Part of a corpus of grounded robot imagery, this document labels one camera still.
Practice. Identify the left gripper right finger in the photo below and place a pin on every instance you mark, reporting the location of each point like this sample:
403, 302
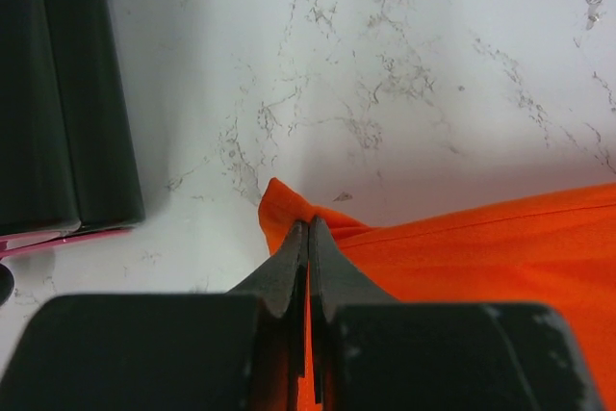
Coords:
334, 282

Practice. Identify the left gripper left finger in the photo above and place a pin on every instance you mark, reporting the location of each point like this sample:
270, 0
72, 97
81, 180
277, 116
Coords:
278, 356

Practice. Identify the orange t shirt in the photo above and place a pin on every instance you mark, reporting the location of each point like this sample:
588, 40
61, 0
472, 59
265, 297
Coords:
556, 248

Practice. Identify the black pink drawer unit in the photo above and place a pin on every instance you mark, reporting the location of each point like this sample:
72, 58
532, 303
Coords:
68, 167

